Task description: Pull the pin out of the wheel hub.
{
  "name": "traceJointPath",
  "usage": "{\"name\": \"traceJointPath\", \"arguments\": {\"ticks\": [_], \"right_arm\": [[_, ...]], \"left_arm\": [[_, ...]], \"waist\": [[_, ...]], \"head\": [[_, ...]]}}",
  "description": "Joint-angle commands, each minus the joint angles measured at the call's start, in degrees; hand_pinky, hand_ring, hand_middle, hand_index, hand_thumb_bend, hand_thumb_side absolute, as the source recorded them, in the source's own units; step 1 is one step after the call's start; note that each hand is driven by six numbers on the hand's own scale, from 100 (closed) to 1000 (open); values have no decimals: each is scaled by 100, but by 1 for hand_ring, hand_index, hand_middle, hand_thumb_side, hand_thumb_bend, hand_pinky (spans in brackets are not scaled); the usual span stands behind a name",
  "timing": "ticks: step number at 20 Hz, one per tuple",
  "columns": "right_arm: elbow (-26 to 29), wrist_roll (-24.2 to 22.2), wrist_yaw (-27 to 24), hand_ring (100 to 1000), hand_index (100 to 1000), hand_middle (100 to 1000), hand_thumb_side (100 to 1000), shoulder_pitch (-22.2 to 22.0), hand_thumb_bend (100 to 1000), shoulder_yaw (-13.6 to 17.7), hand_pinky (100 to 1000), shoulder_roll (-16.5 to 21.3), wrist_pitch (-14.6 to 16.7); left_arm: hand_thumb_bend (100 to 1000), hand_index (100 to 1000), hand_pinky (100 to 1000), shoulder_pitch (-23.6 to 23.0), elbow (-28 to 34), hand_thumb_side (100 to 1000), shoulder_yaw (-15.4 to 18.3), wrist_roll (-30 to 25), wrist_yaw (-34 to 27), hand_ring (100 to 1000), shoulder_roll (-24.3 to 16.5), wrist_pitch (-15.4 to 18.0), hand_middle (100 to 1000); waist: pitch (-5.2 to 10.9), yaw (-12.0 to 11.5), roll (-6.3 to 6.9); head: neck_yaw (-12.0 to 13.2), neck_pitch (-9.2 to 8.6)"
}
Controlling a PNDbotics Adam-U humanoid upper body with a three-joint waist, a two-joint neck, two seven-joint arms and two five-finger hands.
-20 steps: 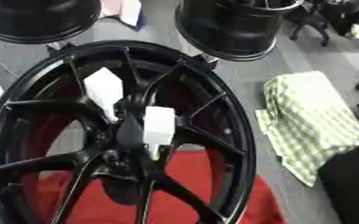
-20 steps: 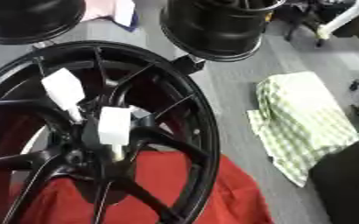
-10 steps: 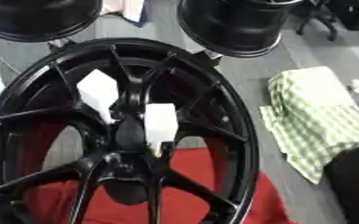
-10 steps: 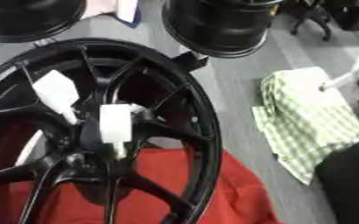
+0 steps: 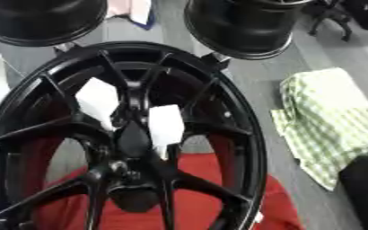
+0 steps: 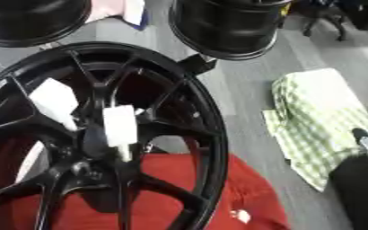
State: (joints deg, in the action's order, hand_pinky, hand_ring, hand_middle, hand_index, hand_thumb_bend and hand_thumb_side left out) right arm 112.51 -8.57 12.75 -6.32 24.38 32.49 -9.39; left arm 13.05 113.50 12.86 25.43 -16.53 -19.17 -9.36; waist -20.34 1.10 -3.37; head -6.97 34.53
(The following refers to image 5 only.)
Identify black round wheel rim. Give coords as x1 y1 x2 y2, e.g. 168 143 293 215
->
182 0 313 60
0 0 110 48

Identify black spoked wheel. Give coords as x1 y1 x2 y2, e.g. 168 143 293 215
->
0 40 269 230

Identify white and blue cloth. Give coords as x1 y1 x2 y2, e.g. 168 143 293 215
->
103 0 156 31

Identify green white checked cloth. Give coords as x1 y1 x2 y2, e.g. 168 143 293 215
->
268 66 368 192

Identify black office chair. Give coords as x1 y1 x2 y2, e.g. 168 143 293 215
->
302 0 354 42

